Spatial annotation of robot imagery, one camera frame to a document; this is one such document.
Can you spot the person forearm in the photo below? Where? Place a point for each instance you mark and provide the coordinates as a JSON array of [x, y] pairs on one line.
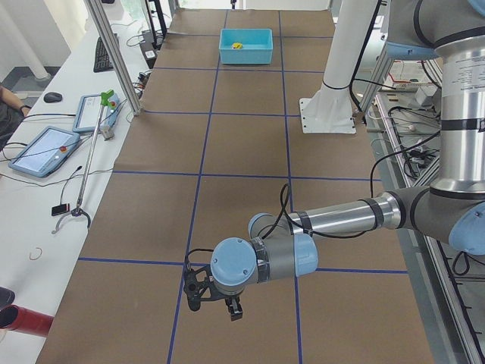
[[14, 102]]

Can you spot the reacher grabber tool green handle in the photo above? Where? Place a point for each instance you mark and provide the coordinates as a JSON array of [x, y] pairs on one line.
[[78, 211]]

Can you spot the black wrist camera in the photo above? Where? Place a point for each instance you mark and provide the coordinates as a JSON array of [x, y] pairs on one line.
[[197, 286]]

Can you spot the red cylinder tube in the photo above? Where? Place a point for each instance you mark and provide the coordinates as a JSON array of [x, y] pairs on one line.
[[26, 321]]

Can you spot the small black red device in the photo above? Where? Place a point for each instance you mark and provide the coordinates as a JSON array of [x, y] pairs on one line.
[[60, 209]]

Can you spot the far blue teach pendant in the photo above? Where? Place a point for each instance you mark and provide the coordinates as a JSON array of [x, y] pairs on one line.
[[88, 113]]

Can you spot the aluminium frame post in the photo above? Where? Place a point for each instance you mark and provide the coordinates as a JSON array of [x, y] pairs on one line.
[[103, 26]]

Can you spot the rubber band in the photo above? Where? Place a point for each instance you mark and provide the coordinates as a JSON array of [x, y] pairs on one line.
[[35, 254]]

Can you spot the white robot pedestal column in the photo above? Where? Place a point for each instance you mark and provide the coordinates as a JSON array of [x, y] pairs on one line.
[[355, 20]]

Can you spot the black keyboard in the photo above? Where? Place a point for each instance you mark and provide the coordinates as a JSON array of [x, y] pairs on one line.
[[102, 61]]

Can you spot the light blue plastic bin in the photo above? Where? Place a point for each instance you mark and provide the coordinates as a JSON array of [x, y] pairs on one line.
[[257, 46]]

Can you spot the black computer mouse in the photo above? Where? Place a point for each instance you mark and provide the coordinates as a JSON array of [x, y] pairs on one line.
[[52, 97]]

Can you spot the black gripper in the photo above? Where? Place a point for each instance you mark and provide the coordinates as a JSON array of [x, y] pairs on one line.
[[229, 296]]

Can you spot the blue teach pendant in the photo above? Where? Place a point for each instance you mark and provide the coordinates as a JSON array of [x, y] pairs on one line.
[[46, 153], [88, 113]]

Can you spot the near blue teach pendant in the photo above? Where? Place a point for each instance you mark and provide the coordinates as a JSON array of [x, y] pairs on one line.
[[46, 153]]

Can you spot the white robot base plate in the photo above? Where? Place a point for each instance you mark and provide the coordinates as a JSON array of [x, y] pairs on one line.
[[335, 119]]

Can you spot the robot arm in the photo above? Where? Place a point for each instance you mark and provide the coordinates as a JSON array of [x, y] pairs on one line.
[[450, 210]]

